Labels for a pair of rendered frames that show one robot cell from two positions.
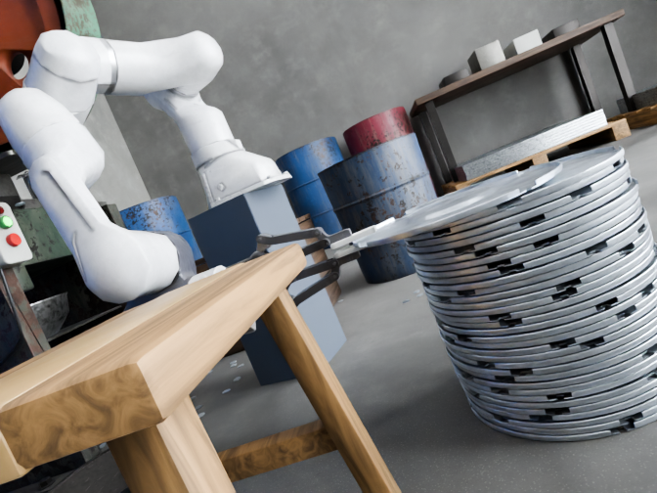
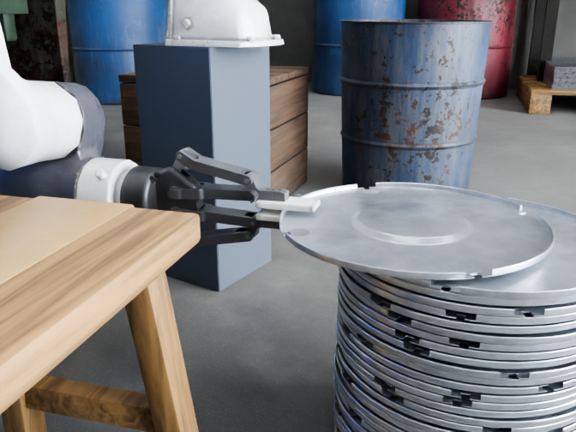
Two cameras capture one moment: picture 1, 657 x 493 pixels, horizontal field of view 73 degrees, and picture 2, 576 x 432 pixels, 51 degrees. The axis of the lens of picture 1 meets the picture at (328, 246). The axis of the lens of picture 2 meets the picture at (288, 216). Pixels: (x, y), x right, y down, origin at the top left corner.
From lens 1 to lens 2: 0.19 m
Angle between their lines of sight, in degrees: 15
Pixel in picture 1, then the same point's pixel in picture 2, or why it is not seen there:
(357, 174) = (387, 49)
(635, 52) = not seen: outside the picture
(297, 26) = not seen: outside the picture
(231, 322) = (27, 372)
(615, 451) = not seen: outside the picture
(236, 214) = (191, 69)
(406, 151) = (465, 45)
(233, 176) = (206, 16)
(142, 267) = (28, 142)
